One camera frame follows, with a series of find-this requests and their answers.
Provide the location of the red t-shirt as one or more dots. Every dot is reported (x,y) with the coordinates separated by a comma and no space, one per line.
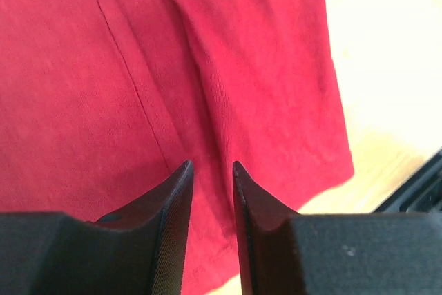
(102,99)

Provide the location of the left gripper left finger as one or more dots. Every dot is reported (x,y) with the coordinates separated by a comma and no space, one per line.
(136,249)

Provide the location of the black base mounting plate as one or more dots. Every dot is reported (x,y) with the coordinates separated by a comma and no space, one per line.
(421,192)

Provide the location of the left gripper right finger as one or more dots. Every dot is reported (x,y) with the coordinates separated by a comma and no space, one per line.
(285,252)

